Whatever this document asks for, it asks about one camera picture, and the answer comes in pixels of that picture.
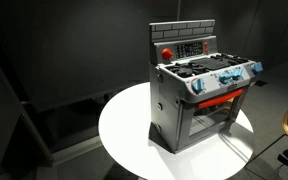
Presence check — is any grey toy stove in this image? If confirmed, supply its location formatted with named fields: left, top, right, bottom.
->
left=147, top=19, right=264, bottom=155

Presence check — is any blue stove knob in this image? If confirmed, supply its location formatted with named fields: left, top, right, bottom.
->
left=190, top=78, right=206, bottom=95
left=232, top=68, right=245, bottom=81
left=251, top=61, right=265, bottom=75
left=218, top=72, right=232, bottom=85

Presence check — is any red round dial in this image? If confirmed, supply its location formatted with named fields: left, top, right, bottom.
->
left=161, top=47, right=174, bottom=61

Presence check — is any grey oven door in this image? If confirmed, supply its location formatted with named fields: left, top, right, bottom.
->
left=176, top=85, right=249, bottom=154

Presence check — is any small black floor object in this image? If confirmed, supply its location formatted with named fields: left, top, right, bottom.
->
left=254, top=79, right=268, bottom=87

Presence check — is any red oven door handle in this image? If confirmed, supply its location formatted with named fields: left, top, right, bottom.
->
left=197, top=88, right=244, bottom=109

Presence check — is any dark metal frame post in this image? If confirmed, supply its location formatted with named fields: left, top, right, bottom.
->
left=0, top=39, right=56, bottom=167

